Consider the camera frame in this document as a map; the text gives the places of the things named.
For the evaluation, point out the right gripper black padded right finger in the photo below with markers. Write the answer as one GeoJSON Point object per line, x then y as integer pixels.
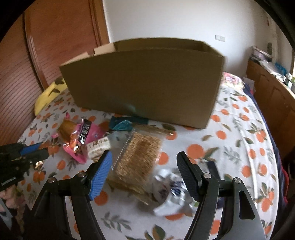
{"type": "Point", "coordinates": [200, 185]}

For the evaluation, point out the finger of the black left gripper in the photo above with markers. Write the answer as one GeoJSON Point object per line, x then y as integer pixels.
{"type": "Point", "coordinates": [36, 156]}

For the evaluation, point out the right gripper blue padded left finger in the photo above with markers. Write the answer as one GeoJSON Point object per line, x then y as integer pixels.
{"type": "Point", "coordinates": [89, 184]}

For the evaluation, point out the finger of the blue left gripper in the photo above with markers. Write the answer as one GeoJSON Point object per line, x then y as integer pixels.
{"type": "Point", "coordinates": [29, 149]}

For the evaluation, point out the small white snack bar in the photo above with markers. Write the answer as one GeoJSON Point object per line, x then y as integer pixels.
{"type": "Point", "coordinates": [96, 148]}

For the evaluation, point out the white navy snack bag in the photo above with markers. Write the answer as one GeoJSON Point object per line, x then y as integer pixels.
{"type": "Point", "coordinates": [169, 189]}

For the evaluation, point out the pink snack packet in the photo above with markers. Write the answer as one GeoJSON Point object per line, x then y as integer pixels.
{"type": "Point", "coordinates": [75, 135]}

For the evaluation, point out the clear pack brown crackers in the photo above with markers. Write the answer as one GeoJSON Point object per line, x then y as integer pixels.
{"type": "Point", "coordinates": [133, 167]}

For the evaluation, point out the teal snack packet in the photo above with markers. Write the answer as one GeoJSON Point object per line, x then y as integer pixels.
{"type": "Point", "coordinates": [125, 123]}

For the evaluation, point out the person's hand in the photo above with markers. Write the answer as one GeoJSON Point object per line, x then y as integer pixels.
{"type": "Point", "coordinates": [10, 197]}

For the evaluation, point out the yellow pillow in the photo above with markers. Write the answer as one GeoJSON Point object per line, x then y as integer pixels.
{"type": "Point", "coordinates": [49, 94]}

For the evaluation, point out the navy blue blanket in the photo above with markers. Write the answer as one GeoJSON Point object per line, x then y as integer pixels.
{"type": "Point", "coordinates": [282, 174]}

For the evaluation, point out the brown cardboard box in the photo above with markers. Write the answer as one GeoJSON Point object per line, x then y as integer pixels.
{"type": "Point", "coordinates": [170, 80]}

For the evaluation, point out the wooden side cabinet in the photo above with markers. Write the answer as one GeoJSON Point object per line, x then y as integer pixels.
{"type": "Point", "coordinates": [276, 102]}

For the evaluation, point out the brown wooden wardrobe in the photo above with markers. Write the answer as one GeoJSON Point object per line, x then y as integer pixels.
{"type": "Point", "coordinates": [44, 36]}

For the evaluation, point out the clutter on cabinet top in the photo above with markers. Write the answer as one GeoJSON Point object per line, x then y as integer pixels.
{"type": "Point", "coordinates": [264, 60]}

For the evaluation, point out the white wall switch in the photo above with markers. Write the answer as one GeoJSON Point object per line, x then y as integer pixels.
{"type": "Point", "coordinates": [220, 38]}

